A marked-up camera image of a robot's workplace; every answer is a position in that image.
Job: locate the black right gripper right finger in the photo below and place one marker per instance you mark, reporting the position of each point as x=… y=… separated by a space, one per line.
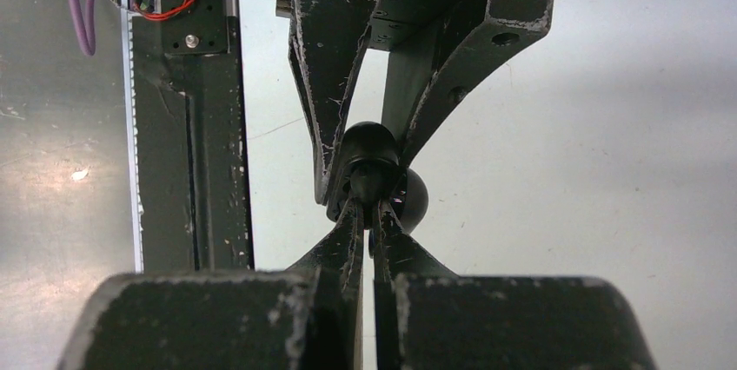
x=428 y=317

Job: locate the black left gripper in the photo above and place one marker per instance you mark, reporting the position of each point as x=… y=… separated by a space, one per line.
x=429 y=74

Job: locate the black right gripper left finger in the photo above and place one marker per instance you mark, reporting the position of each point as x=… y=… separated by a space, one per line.
x=307 y=316

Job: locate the black round table grommet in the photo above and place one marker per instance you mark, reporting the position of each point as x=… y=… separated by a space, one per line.
x=372 y=142

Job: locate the small black screw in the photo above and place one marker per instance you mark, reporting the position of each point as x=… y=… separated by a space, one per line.
x=370 y=182

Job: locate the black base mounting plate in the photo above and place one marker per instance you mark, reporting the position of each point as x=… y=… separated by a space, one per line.
x=191 y=139

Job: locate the grey slotted cable duct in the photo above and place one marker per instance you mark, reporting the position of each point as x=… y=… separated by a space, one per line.
x=137 y=209

